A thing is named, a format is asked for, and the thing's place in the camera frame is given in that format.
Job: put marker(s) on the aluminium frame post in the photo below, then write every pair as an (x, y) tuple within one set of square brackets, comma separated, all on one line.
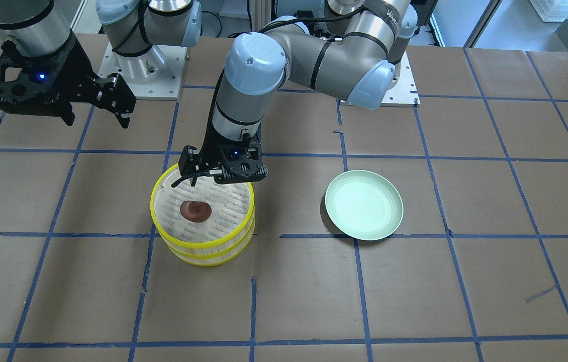
[(260, 13)]

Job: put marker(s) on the light green plate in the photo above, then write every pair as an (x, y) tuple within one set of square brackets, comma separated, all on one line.
[(364, 205)]

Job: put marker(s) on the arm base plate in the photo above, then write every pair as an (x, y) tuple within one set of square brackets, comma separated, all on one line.
[(156, 75), (399, 85)]

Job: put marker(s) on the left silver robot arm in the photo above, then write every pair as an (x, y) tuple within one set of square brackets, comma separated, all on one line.
[(359, 70)]

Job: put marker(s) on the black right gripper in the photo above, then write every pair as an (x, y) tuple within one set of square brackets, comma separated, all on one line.
[(74, 66)]

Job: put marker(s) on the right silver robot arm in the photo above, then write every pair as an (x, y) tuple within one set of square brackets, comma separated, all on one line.
[(133, 27)]

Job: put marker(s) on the yellow steamer layer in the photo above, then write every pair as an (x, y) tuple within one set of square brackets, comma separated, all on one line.
[(215, 255), (233, 211)]

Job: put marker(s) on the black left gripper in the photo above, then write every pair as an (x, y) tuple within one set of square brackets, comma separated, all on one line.
[(192, 162)]

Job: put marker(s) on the brown bun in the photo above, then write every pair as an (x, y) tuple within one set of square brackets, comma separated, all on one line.
[(195, 211)]

